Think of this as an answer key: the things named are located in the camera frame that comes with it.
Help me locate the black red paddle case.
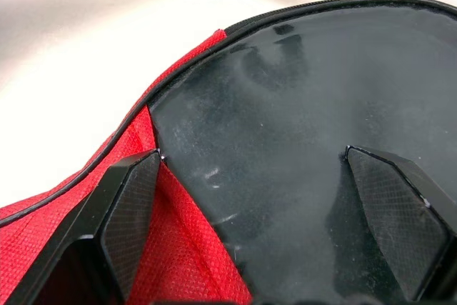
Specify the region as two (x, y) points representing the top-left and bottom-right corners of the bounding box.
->
(0, 0), (457, 305)

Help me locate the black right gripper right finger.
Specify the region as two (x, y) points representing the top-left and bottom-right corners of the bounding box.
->
(343, 144), (457, 303)

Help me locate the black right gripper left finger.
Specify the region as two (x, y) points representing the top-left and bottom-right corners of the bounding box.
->
(6, 149), (166, 305)

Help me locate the black rubber table tennis paddle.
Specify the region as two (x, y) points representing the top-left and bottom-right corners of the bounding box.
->
(146, 4), (457, 305)

